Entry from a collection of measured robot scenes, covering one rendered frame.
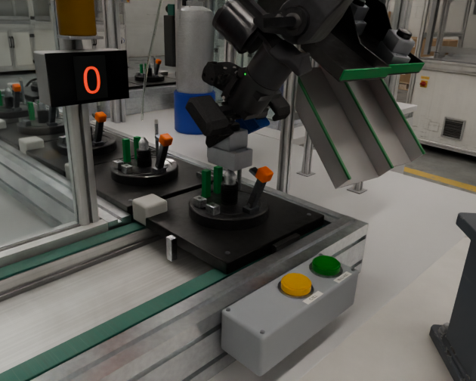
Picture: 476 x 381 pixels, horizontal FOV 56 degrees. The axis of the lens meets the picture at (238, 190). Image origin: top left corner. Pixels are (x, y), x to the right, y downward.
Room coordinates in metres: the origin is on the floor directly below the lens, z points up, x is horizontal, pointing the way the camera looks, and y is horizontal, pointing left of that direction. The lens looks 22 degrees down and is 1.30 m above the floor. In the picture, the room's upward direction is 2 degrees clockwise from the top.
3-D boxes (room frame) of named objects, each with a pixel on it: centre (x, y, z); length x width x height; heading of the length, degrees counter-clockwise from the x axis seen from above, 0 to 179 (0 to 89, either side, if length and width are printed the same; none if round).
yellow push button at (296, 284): (0.50, -0.08, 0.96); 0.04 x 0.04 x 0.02
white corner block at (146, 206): (0.71, 0.15, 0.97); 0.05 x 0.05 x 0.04; 46
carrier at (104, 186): (0.89, 0.20, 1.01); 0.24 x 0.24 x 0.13; 46
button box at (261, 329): (0.50, -0.08, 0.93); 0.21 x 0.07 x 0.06; 136
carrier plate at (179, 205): (0.72, 0.01, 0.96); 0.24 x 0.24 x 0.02; 46
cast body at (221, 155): (0.72, 0.02, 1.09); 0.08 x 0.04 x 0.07; 47
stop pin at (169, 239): (0.62, 0.10, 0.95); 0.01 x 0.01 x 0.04; 46
